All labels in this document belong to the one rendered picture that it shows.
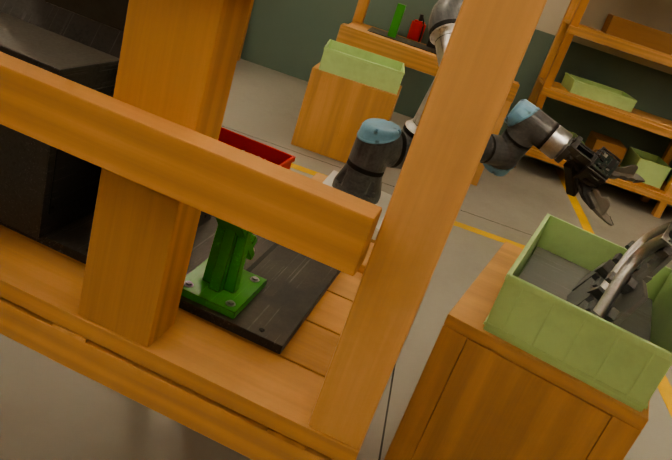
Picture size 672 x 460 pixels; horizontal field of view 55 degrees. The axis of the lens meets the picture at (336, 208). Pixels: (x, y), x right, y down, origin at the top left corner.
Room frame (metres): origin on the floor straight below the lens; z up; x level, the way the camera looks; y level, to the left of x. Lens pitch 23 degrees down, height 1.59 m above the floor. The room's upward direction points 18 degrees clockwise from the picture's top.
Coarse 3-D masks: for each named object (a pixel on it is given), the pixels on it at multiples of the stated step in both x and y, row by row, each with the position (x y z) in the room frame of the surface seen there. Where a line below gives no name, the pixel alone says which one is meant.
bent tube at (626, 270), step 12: (660, 240) 1.46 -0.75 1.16; (636, 252) 1.51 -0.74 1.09; (648, 252) 1.50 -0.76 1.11; (624, 264) 1.51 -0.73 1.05; (636, 264) 1.50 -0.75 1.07; (624, 276) 1.48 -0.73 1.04; (612, 288) 1.45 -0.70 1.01; (600, 300) 1.43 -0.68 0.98; (612, 300) 1.43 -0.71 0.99; (600, 312) 1.39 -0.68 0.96
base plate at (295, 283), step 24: (48, 240) 1.05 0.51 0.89; (72, 240) 1.06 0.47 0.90; (264, 240) 1.32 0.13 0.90; (192, 264) 1.12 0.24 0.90; (264, 264) 1.21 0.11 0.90; (288, 264) 1.25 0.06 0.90; (312, 264) 1.28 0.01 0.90; (264, 288) 1.12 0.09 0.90; (288, 288) 1.15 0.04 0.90; (312, 288) 1.18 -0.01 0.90; (192, 312) 0.99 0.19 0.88; (216, 312) 0.99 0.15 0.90; (240, 312) 1.01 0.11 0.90; (264, 312) 1.04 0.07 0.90; (288, 312) 1.06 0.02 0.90; (264, 336) 0.96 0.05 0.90; (288, 336) 0.99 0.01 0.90
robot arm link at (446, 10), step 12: (444, 0) 1.75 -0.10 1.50; (456, 0) 1.74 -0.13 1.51; (432, 12) 1.74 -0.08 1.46; (444, 12) 1.71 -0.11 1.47; (456, 12) 1.71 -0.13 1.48; (432, 24) 1.71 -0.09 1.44; (444, 24) 1.68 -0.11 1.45; (432, 36) 1.70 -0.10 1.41; (444, 36) 1.67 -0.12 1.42; (444, 48) 1.65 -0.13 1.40; (492, 144) 1.51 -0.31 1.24; (492, 156) 1.51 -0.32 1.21
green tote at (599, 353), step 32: (544, 224) 1.89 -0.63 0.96; (576, 256) 1.96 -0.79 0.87; (608, 256) 1.93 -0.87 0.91; (512, 288) 1.43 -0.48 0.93; (512, 320) 1.42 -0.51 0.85; (544, 320) 1.39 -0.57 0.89; (576, 320) 1.38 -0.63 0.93; (544, 352) 1.38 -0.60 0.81; (576, 352) 1.36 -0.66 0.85; (608, 352) 1.34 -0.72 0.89; (640, 352) 1.32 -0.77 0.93; (608, 384) 1.33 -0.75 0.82; (640, 384) 1.31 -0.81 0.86
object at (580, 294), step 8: (648, 256) 1.66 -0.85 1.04; (656, 256) 1.62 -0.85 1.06; (648, 264) 1.62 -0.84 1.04; (640, 272) 1.59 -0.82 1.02; (592, 280) 1.65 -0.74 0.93; (584, 288) 1.63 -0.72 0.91; (568, 296) 1.67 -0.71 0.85; (576, 296) 1.62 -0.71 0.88; (584, 296) 1.57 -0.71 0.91; (592, 296) 1.55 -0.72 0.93; (576, 304) 1.56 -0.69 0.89
